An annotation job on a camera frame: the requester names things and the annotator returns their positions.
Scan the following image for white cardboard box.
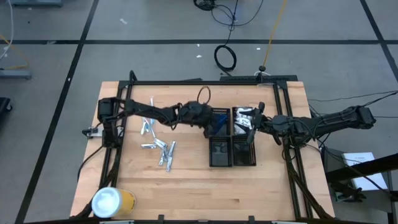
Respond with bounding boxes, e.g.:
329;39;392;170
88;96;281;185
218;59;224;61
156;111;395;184
341;151;389;191

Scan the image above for yellow canister with white lid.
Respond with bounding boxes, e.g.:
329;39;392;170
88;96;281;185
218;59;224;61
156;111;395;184
91;186;137;219

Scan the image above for orange cable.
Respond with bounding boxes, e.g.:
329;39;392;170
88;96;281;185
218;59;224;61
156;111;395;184
0;34;30;71

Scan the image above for black clamp with green base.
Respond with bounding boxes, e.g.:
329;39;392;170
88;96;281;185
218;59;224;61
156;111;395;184
334;183;368;203

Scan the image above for grey metal stand foot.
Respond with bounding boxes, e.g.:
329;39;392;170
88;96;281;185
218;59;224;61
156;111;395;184
0;68;33;80
9;0;63;7

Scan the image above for thin black floor cable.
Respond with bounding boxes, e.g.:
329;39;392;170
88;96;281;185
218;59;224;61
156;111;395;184
307;90;398;103

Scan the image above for yellow hanging cable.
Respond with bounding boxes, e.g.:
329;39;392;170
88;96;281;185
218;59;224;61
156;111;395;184
262;0;289;68

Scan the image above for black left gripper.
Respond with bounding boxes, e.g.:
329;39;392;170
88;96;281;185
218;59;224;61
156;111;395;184
179;101;225;139

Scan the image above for black aluminium table frame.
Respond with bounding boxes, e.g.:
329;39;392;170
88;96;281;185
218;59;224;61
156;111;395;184
74;70;333;220

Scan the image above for black coiled floor cable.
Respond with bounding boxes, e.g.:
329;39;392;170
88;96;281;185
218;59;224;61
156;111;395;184
211;0;265;77

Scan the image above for white crumpled bags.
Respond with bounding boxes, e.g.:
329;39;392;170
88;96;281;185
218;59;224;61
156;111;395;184
231;106;255;137

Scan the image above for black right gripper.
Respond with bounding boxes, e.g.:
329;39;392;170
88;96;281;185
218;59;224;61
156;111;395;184
246;101;292;145

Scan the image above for white cable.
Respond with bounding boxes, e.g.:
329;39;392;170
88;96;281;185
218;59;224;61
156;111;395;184
0;0;15;62

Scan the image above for black cable bundle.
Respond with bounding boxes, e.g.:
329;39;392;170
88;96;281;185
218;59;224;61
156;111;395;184
193;0;217;12

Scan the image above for grey side table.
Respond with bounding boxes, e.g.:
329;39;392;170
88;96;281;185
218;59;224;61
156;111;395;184
323;147;398;224

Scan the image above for black diagonal beam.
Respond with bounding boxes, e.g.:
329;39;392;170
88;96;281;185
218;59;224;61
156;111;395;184
325;152;398;184

